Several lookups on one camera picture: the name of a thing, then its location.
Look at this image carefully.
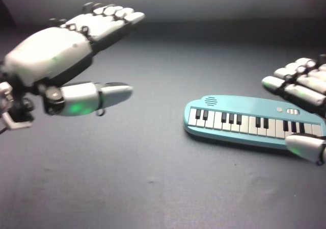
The light blue toy piano keyboard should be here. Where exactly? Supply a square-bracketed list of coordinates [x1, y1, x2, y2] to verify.
[182, 94, 326, 150]

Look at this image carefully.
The grey table cloth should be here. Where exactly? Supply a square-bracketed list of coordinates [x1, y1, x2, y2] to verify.
[0, 19, 326, 229]

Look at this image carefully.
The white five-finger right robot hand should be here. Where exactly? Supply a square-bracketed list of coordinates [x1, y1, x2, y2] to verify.
[261, 54, 326, 165]

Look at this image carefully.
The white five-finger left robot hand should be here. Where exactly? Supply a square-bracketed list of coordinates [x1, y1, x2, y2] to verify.
[4, 2, 146, 117]

